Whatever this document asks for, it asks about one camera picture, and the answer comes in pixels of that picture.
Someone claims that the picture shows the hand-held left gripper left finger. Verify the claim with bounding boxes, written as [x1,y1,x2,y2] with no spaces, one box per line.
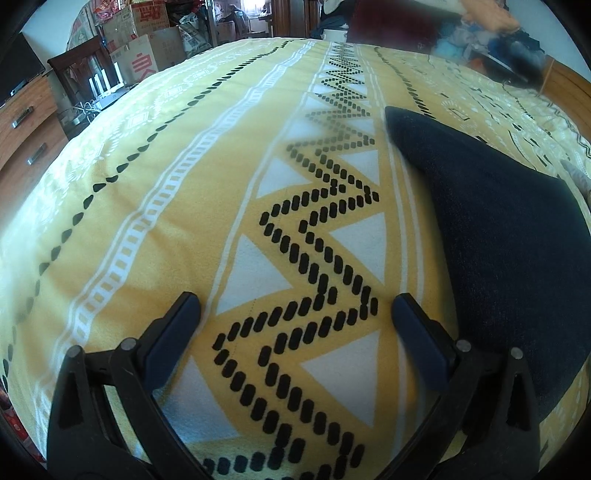
[46,291,202,480]

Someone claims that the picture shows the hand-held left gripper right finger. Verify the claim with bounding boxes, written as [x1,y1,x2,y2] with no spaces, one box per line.
[390,292,542,480]

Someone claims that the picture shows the blue denim pants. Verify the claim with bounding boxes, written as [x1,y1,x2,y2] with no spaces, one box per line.
[384,106,591,480]

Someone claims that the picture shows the yellow patterned blanket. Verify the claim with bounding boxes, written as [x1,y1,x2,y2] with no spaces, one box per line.
[0,37,591,480]

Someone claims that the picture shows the wooden dresser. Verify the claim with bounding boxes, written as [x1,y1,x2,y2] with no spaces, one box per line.
[0,73,71,186]

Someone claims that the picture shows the white router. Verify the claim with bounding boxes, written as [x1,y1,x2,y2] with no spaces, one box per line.
[87,64,129,101]

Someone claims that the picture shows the red printed cardboard box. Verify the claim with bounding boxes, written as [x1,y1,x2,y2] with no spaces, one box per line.
[110,27,186,85]

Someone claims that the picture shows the dark wooden chair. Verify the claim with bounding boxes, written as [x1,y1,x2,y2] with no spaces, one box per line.
[47,36,122,140]

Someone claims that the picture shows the black television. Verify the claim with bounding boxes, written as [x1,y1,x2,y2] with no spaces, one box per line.
[0,31,47,110]

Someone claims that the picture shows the dark red cloth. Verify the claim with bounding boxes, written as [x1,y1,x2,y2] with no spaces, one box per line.
[346,0,445,57]

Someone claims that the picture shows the pile of colourful clothes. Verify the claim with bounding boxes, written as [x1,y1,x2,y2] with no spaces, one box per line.
[434,0,548,85]

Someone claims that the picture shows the plain brown cardboard box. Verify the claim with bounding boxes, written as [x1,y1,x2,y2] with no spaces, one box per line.
[102,2,170,46]

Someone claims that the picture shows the wooden bed frame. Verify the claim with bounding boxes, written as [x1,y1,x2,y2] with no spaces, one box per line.
[539,59,591,121]

